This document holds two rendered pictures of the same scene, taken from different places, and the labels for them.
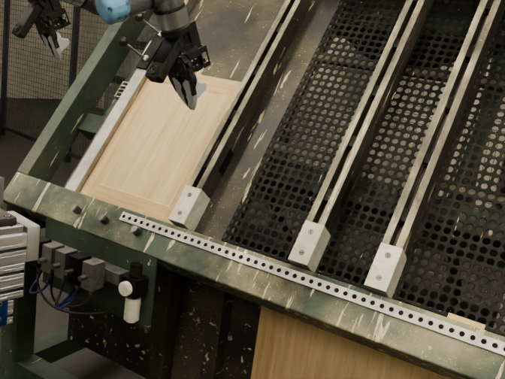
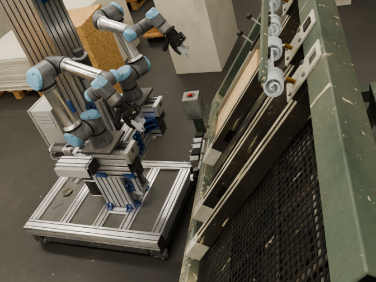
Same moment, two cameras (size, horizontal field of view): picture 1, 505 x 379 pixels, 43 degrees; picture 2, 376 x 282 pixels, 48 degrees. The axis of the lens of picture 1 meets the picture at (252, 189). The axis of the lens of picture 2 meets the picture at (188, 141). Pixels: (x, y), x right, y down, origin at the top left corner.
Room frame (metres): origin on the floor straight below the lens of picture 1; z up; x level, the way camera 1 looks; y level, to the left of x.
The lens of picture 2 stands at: (1.45, -1.70, 2.55)
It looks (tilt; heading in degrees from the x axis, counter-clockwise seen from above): 37 degrees down; 80
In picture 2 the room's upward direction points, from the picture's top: 19 degrees counter-clockwise
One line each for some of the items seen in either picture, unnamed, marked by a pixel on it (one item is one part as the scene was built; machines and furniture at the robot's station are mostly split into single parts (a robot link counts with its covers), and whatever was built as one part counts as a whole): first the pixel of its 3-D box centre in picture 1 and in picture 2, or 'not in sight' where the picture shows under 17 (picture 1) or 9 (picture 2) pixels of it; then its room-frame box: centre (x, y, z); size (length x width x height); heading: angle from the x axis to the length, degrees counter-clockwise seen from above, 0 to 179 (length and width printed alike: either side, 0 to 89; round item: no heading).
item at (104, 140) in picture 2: not in sight; (99, 135); (1.36, 0.68, 1.09); 0.15 x 0.15 x 0.10
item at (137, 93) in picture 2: not in sight; (131, 90); (1.68, 1.05, 1.09); 0.15 x 0.15 x 0.10
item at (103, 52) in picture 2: not in sight; (97, 72); (1.55, 2.61, 0.63); 0.50 x 0.42 x 1.25; 55
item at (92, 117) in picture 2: not in sight; (92, 121); (1.35, 0.67, 1.20); 0.13 x 0.12 x 0.14; 36
